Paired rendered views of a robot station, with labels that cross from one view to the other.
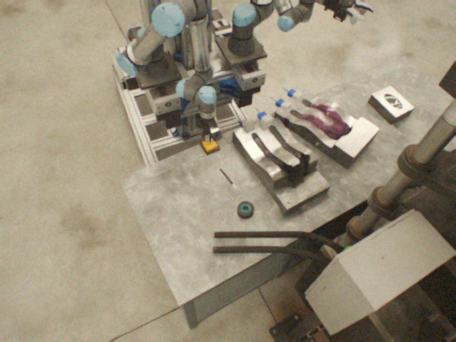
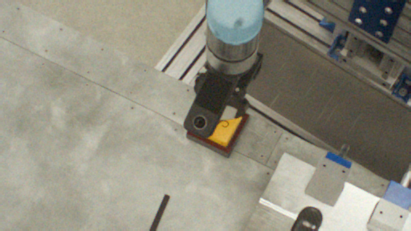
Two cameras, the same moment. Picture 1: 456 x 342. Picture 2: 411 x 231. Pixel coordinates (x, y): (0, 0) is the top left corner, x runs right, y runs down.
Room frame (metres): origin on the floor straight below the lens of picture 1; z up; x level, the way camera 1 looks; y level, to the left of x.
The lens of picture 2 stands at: (0.78, -0.42, 2.40)
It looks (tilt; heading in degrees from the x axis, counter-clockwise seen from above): 67 degrees down; 49
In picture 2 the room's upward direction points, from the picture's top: 12 degrees clockwise
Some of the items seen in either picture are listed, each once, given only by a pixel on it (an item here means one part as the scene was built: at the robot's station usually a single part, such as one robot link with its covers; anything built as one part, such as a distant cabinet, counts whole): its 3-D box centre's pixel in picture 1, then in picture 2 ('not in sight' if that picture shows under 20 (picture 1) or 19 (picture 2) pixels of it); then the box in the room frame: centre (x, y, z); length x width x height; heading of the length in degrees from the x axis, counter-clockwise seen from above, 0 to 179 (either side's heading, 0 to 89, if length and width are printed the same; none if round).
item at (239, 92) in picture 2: (207, 120); (230, 66); (1.17, 0.13, 0.99); 0.09 x 0.08 x 0.12; 34
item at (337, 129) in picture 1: (325, 118); not in sight; (1.33, -0.49, 0.90); 0.26 x 0.18 x 0.08; 51
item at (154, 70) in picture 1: (154, 61); not in sight; (1.46, 0.43, 1.09); 0.15 x 0.15 x 0.10
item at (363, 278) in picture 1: (325, 311); not in sight; (0.36, -0.47, 0.74); 0.31 x 0.22 x 1.47; 124
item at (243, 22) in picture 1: (244, 20); not in sight; (1.69, -0.02, 1.20); 0.13 x 0.12 x 0.14; 143
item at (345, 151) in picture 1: (324, 123); not in sight; (1.33, -0.50, 0.86); 0.50 x 0.26 x 0.11; 51
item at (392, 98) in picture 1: (390, 105); not in sight; (1.53, -0.91, 0.84); 0.20 x 0.15 x 0.07; 34
